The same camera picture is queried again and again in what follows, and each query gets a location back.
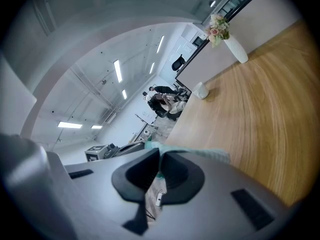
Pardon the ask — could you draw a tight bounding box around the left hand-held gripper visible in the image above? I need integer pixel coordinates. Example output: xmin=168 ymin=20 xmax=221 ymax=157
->
xmin=84 ymin=141 xmax=147 ymax=163

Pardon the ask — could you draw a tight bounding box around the white cup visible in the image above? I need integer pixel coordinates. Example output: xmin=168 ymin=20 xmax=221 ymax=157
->
xmin=191 ymin=81 xmax=210 ymax=101

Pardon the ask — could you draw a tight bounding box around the pastel flower bouquet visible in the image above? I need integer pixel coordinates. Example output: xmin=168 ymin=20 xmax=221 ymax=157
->
xmin=204 ymin=13 xmax=231 ymax=49

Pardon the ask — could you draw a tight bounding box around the black office chair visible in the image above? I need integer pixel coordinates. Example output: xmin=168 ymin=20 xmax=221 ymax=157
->
xmin=171 ymin=54 xmax=187 ymax=72

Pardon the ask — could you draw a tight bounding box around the light blue cloth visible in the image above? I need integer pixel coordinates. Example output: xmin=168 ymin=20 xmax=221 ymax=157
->
xmin=144 ymin=139 xmax=231 ymax=182

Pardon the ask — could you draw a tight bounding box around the wooden table with white legs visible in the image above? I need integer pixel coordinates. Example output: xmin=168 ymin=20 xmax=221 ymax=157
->
xmin=174 ymin=0 xmax=310 ymax=85

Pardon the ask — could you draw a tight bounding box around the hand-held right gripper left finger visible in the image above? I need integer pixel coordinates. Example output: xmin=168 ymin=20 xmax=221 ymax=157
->
xmin=46 ymin=147 xmax=161 ymax=240

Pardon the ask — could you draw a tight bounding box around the white ribbed vase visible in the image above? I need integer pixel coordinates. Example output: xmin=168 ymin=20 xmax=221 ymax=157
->
xmin=222 ymin=34 xmax=249 ymax=65

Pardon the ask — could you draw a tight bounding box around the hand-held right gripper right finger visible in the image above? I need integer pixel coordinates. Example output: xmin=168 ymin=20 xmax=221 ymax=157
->
xmin=149 ymin=151 xmax=293 ymax=240

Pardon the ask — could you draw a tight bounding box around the black framed glass partition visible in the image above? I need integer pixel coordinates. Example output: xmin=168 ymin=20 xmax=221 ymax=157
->
xmin=216 ymin=0 xmax=254 ymax=18

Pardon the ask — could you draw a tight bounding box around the black coat rack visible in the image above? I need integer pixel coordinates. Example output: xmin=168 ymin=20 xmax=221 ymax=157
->
xmin=134 ymin=112 xmax=151 ymax=125

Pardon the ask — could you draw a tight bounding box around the group of ceiling light panels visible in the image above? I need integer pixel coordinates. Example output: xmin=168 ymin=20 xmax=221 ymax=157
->
xmin=57 ymin=34 xmax=165 ymax=130

